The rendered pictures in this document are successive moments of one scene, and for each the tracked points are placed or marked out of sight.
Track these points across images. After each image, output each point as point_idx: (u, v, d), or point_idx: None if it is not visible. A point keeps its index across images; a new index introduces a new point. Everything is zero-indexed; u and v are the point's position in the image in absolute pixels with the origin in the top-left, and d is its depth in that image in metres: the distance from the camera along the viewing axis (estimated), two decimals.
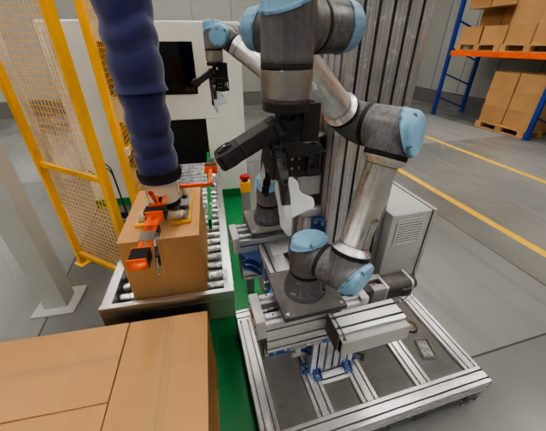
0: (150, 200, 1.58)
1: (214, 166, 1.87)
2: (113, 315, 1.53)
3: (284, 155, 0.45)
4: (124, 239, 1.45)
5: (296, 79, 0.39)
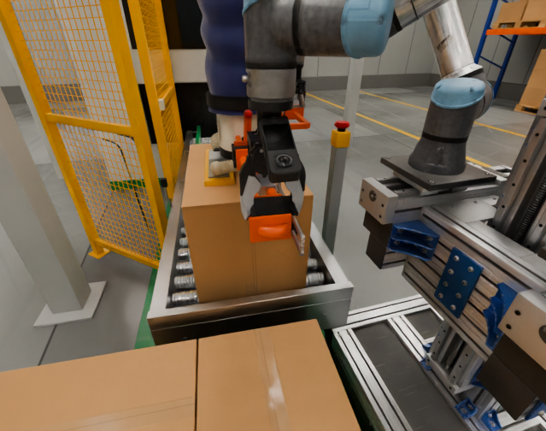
0: (225, 144, 1.00)
1: (301, 108, 1.29)
2: (168, 327, 0.95)
3: None
4: (192, 200, 0.86)
5: (295, 74, 0.44)
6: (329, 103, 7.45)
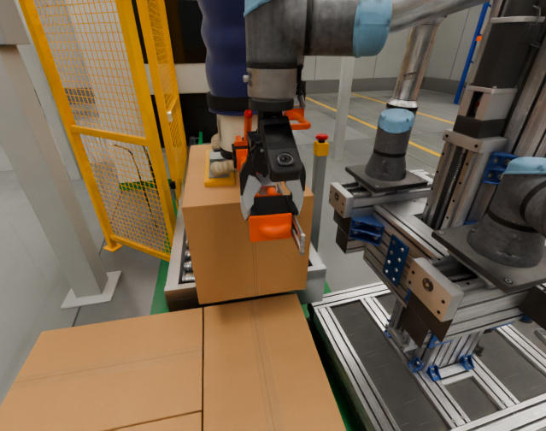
0: (226, 145, 1.00)
1: (302, 109, 1.29)
2: (180, 298, 1.22)
3: None
4: (192, 200, 0.86)
5: (295, 74, 0.44)
6: (325, 106, 7.72)
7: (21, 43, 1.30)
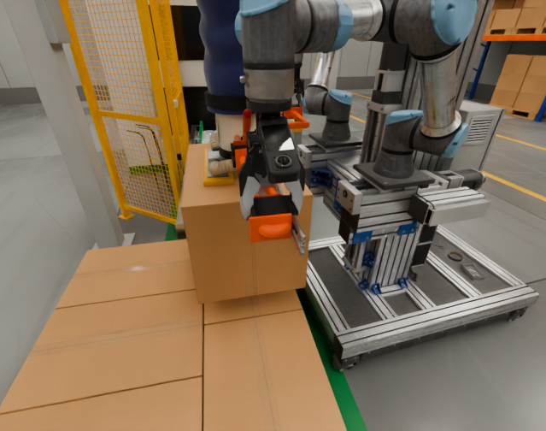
0: (224, 144, 1.00)
1: (300, 107, 1.29)
2: None
3: None
4: (191, 200, 0.86)
5: (293, 74, 0.44)
6: None
7: (67, 42, 1.72)
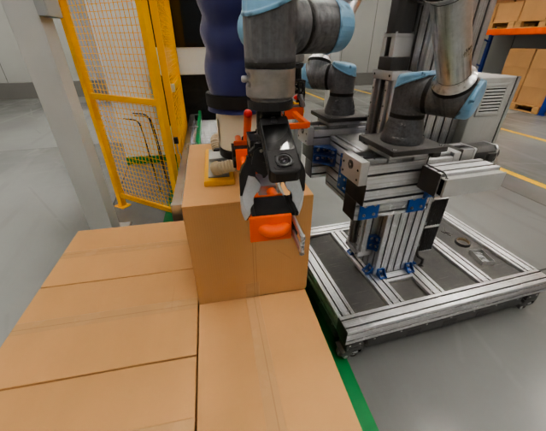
0: (225, 144, 1.00)
1: (301, 107, 1.29)
2: (183, 214, 1.57)
3: None
4: (192, 200, 0.86)
5: (294, 74, 0.44)
6: None
7: (57, 16, 1.65)
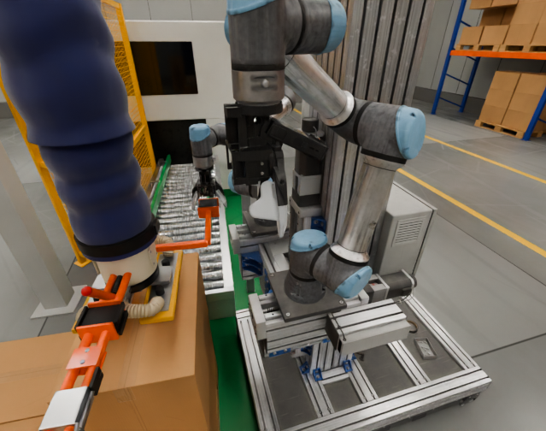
0: (103, 279, 0.91)
1: (215, 206, 1.20)
2: None
3: None
4: None
5: None
6: None
7: None
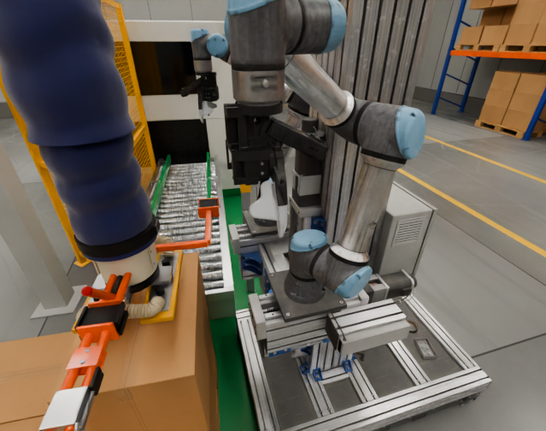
0: (103, 279, 0.91)
1: (215, 206, 1.20)
2: None
3: None
4: None
5: None
6: None
7: None
